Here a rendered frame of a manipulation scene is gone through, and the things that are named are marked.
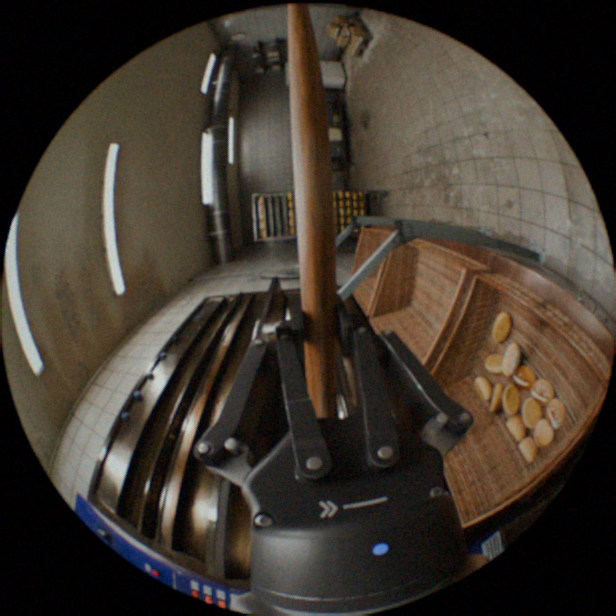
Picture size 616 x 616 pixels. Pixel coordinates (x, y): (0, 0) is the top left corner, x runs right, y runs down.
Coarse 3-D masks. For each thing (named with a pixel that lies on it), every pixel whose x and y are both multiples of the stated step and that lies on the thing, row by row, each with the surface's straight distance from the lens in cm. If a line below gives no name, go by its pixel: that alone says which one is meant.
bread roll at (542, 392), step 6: (534, 384) 68; (540, 384) 66; (546, 384) 66; (534, 390) 66; (540, 390) 65; (546, 390) 65; (552, 390) 66; (534, 396) 66; (540, 396) 65; (546, 396) 65; (552, 396) 67; (540, 402) 66; (546, 402) 66
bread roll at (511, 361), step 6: (510, 348) 69; (516, 348) 69; (510, 354) 68; (516, 354) 68; (504, 360) 69; (510, 360) 68; (516, 360) 68; (504, 366) 70; (510, 366) 68; (516, 366) 69; (504, 372) 71; (510, 372) 70
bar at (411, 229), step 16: (352, 224) 103; (368, 224) 104; (384, 224) 107; (400, 224) 57; (416, 224) 60; (432, 224) 121; (336, 240) 102; (400, 240) 59; (448, 240) 67; (464, 240) 72; (480, 240) 78; (496, 240) 86; (384, 256) 57; (528, 256) 115; (544, 256) 129; (368, 272) 57; (352, 288) 57; (336, 352) 40; (336, 368) 36; (336, 384) 34; (336, 400) 32; (352, 400) 32
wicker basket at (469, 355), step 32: (512, 288) 62; (480, 320) 75; (512, 320) 73; (544, 320) 52; (448, 352) 71; (480, 352) 85; (544, 352) 68; (576, 352) 50; (448, 384) 84; (512, 384) 76; (576, 384) 66; (608, 384) 51; (480, 416) 79; (512, 416) 79; (544, 416) 72; (576, 416) 69; (480, 448) 74; (512, 448) 79; (544, 448) 76; (448, 480) 68; (480, 480) 72; (512, 480) 76; (480, 512) 71
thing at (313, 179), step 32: (288, 32) 32; (320, 64) 25; (320, 96) 20; (320, 128) 18; (320, 160) 17; (320, 192) 16; (320, 224) 16; (320, 256) 16; (320, 288) 17; (320, 320) 18; (320, 352) 19; (320, 384) 22; (320, 416) 26
